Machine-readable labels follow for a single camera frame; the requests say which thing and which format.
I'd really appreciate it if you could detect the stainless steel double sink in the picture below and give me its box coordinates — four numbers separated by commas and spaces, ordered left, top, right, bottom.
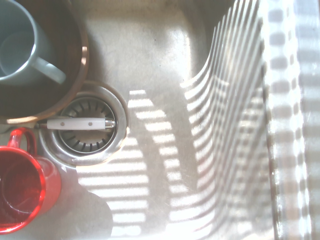
0, 0, 320, 240

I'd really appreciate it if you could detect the white-handled knife with rivets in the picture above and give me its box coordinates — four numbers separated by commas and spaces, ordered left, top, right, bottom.
34, 117, 117, 131

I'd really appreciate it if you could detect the metal sink drain strainer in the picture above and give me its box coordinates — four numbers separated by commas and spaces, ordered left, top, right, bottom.
38, 80, 129, 166

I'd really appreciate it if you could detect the red mug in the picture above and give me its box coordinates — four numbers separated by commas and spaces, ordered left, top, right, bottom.
0, 127, 62, 235

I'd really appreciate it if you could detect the grey ceramic mug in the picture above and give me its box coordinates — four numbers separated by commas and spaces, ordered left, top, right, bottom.
0, 0, 67, 86

